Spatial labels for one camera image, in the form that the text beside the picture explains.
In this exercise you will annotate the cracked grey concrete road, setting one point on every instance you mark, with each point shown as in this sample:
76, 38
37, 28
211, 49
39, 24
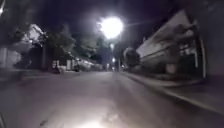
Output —
100, 96

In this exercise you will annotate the street lamp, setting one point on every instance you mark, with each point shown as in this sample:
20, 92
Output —
111, 27

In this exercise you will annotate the row of dark trees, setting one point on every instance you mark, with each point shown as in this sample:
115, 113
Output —
71, 45

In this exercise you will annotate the long pale building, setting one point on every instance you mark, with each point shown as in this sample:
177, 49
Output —
166, 45

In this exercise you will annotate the concrete kerb strip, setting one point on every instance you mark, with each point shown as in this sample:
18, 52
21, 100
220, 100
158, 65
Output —
173, 91

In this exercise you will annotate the pale house with gabled roof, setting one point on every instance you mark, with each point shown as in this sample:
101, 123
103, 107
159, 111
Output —
25, 46

